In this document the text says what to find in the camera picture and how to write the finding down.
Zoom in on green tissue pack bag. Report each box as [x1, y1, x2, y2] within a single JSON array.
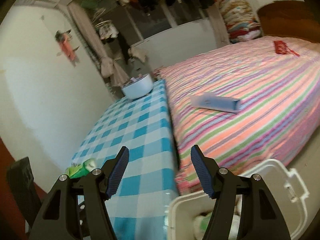
[[65, 158, 97, 179]]

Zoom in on white paper bag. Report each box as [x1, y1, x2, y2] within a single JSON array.
[[193, 212, 240, 239]]

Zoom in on white plastic trash bin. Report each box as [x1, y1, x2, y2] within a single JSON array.
[[167, 159, 310, 239]]

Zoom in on red wooden door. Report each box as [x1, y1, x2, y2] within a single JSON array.
[[1, 142, 47, 239]]

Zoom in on blue checkered tablecloth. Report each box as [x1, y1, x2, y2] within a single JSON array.
[[71, 80, 178, 239]]

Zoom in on striped pink bed sheet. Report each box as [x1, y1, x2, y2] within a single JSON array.
[[156, 36, 319, 194]]

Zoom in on white blue long box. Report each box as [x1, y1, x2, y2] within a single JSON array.
[[190, 93, 241, 113]]

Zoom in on beige tied curtain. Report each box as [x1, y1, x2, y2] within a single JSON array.
[[68, 2, 130, 87]]

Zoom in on white round bowl container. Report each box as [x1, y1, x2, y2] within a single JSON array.
[[121, 74, 153, 100]]

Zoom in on round sock drying hanger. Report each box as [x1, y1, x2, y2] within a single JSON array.
[[95, 20, 119, 40]]

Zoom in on red pouch with tassel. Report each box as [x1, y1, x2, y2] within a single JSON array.
[[273, 40, 300, 57]]

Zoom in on right beige curtain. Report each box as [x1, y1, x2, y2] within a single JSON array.
[[207, 4, 230, 48]]

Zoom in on stack of folded quilts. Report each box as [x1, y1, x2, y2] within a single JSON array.
[[219, 0, 261, 44]]

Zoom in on dark wooden headboard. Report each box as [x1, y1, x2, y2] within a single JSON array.
[[257, 0, 319, 43]]

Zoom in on pink cloth on wall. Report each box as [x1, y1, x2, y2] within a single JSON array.
[[55, 29, 79, 62]]

